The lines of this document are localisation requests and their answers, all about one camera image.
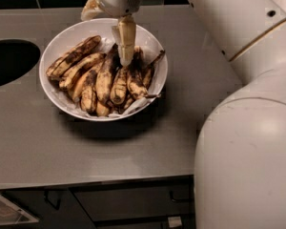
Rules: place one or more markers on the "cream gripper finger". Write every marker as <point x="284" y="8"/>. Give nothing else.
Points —
<point x="124" y="34"/>
<point x="90" y="10"/>

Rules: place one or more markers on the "dark long banana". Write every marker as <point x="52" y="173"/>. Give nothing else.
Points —
<point x="106" y="75"/>

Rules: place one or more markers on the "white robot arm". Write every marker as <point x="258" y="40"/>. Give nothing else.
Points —
<point x="240" y="155"/>

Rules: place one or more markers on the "far right stemmed banana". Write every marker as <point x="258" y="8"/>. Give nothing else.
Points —
<point x="148" y="71"/>

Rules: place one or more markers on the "dark right curved banana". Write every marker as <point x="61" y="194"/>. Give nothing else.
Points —
<point x="134" y="77"/>

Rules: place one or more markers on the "small centre spotted banana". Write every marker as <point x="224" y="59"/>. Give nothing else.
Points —
<point x="119" y="87"/>

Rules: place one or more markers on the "top left spotted banana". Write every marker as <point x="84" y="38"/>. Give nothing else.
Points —
<point x="78" y="52"/>

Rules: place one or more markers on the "lower left spotted banana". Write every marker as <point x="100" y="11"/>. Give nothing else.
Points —
<point x="83" y="91"/>

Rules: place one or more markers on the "bottom small banana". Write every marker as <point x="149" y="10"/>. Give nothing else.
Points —
<point x="102" y="109"/>

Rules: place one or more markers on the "white paper bowl liner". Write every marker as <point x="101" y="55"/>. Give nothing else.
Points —
<point x="97" y="82"/>

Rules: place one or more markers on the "round hole in counter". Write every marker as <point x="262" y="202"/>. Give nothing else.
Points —
<point x="17" y="57"/>

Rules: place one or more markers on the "dark left cabinet door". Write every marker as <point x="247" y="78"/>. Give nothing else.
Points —
<point x="55" y="209"/>

